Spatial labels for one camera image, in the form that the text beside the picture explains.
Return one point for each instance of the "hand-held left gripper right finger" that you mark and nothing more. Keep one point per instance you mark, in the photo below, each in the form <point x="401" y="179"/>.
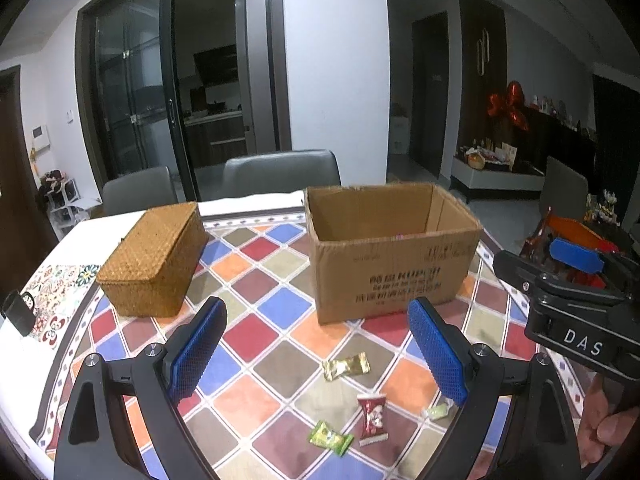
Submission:
<point x="440" y="350"/>

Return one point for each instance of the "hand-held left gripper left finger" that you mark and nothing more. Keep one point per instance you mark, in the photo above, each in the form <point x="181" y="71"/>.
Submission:
<point x="197" y="347"/>

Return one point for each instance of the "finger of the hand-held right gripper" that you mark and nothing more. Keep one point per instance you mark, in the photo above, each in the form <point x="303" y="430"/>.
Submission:
<point x="517" y="270"/>
<point x="577" y="256"/>

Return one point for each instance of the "pale green candy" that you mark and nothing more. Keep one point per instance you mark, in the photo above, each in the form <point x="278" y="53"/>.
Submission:
<point x="440" y="411"/>

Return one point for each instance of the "cardboard box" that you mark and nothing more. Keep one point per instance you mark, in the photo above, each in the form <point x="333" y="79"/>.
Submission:
<point x="395" y="270"/>

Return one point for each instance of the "red candy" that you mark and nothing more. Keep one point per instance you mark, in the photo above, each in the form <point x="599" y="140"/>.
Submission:
<point x="372" y="417"/>

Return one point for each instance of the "gold candy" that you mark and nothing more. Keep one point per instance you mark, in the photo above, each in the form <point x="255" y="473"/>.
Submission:
<point x="346" y="367"/>

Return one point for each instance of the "person's right hand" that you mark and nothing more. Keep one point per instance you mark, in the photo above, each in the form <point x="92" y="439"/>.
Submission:
<point x="607" y="425"/>

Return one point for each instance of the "orange wooden chair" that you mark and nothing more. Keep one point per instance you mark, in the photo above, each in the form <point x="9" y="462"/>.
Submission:
<point x="575" y="230"/>

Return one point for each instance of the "colourful flower bunch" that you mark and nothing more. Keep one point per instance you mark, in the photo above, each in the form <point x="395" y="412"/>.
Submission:
<point x="605" y="207"/>

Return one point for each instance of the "grey dining chair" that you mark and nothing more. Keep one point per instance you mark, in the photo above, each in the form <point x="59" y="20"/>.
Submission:
<point x="565" y="190"/>
<point x="140" y="190"/>
<point x="282" y="175"/>

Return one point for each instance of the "checkered colourful tablecloth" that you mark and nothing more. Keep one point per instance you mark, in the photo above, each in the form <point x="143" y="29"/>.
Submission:
<point x="280" y="340"/>

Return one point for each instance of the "white low bench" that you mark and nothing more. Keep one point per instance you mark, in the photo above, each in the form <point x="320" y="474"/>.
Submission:
<point x="495" y="180"/>

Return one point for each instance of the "woven rattan lidded basket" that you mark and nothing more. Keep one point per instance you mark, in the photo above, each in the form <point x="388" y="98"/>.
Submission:
<point x="150" y="260"/>

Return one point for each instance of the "clutter of gift items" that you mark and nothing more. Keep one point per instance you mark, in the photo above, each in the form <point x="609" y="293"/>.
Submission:
<point x="487" y="157"/>

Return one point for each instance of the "dark sideboard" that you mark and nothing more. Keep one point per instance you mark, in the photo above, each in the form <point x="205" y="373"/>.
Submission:
<point x="565" y="140"/>

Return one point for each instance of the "floral patterned placemat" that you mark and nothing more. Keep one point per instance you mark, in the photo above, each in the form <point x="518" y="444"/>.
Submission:
<point x="60" y="295"/>

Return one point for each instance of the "red foil balloons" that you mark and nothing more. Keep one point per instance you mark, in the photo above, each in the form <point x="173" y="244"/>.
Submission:
<point x="510" y="105"/>

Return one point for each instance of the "black mug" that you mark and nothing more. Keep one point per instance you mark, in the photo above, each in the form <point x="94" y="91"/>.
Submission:
<point x="19" y="315"/>

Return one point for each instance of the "dark interior door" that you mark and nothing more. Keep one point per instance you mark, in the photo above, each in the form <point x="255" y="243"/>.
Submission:
<point x="430" y="95"/>

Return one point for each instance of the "white storage rack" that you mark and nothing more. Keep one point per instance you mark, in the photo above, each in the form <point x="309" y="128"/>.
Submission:
<point x="62" y="205"/>

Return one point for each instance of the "dark wood tall cabinet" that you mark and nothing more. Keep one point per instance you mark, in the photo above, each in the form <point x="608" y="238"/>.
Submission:
<point x="482" y="75"/>

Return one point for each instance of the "dark wooden door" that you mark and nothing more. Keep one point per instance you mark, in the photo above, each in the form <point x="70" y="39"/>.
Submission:
<point x="20" y="160"/>

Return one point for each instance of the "black framed sliding glass door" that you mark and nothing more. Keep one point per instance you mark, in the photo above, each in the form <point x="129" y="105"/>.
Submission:
<point x="140" y="85"/>

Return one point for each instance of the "silver refrigerator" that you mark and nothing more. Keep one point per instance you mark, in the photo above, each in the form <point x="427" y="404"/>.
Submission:
<point x="255" y="70"/>

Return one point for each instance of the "white wall intercom panel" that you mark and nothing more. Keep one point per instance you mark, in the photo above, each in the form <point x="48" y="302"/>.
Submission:
<point x="40" y="137"/>

